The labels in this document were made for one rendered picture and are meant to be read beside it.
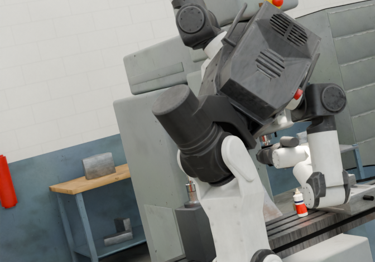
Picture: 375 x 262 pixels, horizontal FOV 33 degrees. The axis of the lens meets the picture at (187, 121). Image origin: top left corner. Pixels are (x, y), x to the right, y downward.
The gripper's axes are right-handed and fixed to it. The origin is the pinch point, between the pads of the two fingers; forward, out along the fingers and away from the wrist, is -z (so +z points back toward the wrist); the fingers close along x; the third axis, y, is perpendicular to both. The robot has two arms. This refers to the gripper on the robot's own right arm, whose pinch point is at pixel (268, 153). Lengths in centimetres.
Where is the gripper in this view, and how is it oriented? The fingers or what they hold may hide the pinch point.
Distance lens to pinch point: 239.6
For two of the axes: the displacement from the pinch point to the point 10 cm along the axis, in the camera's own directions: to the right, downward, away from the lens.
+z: 2.3, 0.0, -9.7
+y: 2.3, 9.7, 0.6
